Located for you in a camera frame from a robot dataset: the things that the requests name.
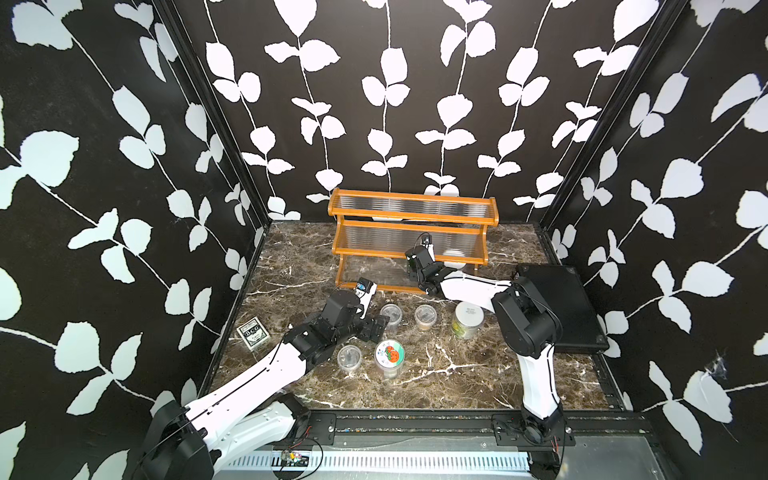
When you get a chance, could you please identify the clear seed jar dark contents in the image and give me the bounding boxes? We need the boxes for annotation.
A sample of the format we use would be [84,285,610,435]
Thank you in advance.
[379,303,403,329]

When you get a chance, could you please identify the red white labelled jar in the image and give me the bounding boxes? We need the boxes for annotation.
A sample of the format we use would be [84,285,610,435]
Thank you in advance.
[374,339,405,379]

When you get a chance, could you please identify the clear seed jar purple label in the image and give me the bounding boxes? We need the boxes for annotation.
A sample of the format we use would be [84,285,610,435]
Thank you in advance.
[337,345,363,373]

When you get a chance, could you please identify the large white labelled jar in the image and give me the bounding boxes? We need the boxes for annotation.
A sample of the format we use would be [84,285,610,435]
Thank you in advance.
[443,249,467,270]

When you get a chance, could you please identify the clear seed jar orange contents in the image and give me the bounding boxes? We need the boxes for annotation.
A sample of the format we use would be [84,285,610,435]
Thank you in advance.
[414,304,438,331]

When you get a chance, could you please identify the large white jar green label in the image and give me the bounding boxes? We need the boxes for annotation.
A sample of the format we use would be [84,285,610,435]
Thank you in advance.
[452,301,485,339]

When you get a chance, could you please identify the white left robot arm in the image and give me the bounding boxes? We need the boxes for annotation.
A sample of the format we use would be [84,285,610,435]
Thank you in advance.
[131,279,388,479]

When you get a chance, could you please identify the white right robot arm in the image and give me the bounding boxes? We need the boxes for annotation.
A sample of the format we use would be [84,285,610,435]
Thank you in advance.
[405,244,563,445]

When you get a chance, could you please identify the orange wooden three-tier shelf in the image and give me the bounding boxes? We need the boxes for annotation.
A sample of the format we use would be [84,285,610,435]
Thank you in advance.
[328,188,499,288]

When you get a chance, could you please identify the playing card box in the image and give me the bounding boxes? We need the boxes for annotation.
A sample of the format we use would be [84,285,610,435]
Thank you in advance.
[237,317,270,351]

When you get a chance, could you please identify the black hard case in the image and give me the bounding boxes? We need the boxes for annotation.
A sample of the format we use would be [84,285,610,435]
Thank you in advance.
[517,264,609,354]

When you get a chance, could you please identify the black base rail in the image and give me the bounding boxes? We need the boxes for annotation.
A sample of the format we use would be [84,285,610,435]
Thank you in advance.
[299,410,653,450]

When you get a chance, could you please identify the small circuit board with wires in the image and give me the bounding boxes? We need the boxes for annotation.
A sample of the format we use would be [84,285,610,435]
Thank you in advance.
[277,451,311,470]

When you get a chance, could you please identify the white slotted cable duct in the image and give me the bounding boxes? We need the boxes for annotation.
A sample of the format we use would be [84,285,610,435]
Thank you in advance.
[224,450,530,475]

